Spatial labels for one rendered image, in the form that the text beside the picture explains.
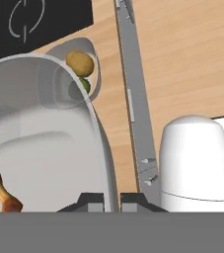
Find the white rounded object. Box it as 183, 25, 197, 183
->
158, 114, 224, 213

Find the black hob with white ring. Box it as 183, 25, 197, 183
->
0, 0, 95, 63

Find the green lime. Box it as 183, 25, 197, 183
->
78, 77, 92, 95

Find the clear grey meat container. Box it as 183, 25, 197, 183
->
0, 53, 121, 213

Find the long grey metal door edge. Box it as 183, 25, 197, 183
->
112, 0, 162, 203

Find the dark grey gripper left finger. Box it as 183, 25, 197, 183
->
56, 192, 105, 213

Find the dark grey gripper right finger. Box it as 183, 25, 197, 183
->
120, 192, 169, 213

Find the clear grey vegetable container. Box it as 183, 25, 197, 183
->
43, 37, 102, 104

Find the yellow-brown potato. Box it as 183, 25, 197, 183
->
65, 49, 95, 79

